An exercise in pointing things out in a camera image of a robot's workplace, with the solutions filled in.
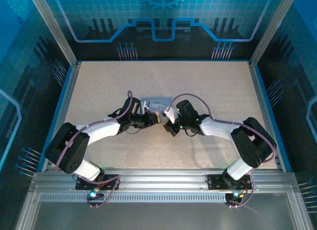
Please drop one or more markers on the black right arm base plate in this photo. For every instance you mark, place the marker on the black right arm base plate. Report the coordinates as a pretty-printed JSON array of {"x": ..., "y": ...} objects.
[{"x": 215, "y": 183}]

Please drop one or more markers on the aluminium side rail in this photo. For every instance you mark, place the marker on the aluminium side rail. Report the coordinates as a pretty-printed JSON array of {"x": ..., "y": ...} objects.
[
  {"x": 67, "y": 103},
  {"x": 265, "y": 103}
]

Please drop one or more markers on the grey metal sheet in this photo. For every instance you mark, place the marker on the grey metal sheet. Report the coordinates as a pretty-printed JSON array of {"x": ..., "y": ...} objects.
[{"x": 161, "y": 216}]

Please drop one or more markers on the pastel cartoon tin box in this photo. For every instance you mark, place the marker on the pastel cartoon tin box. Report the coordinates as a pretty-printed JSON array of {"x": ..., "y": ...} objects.
[{"x": 158, "y": 103}]

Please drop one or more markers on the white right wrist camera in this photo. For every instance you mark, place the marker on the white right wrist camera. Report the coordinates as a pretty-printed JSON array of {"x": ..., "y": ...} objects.
[{"x": 171, "y": 113}]

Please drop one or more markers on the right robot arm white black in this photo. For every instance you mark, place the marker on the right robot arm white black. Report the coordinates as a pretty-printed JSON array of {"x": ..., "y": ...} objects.
[{"x": 250, "y": 145}]

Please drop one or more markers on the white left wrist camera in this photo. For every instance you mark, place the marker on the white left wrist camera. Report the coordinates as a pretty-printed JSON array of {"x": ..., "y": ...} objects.
[{"x": 145, "y": 105}]

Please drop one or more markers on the aluminium front rail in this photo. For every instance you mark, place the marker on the aluminium front rail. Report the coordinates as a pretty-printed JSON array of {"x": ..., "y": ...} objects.
[{"x": 161, "y": 180}]

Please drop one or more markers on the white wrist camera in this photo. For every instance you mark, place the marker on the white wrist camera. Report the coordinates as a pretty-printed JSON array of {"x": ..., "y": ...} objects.
[
  {"x": 145, "y": 105},
  {"x": 171, "y": 113}
]

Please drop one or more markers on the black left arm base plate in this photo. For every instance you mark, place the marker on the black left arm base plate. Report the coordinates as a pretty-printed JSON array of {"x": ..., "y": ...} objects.
[{"x": 84, "y": 184}]

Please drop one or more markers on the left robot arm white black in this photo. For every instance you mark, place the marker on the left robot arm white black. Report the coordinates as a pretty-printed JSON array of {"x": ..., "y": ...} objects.
[{"x": 69, "y": 150}]

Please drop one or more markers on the aluminium frame post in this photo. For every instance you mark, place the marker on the aluminium frame post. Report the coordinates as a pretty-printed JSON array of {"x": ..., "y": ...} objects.
[
  {"x": 270, "y": 29},
  {"x": 54, "y": 29}
]

